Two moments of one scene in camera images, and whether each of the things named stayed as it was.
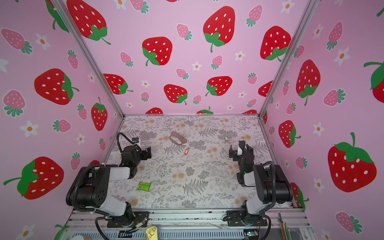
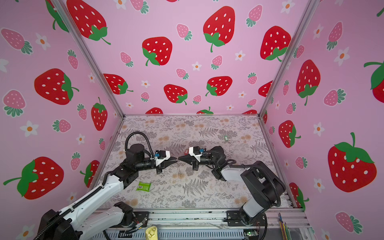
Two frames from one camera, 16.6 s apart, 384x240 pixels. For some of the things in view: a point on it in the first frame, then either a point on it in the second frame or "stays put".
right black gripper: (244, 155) → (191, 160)
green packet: (144, 186) stays put
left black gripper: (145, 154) → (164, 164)
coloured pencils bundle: (285, 232) stays put
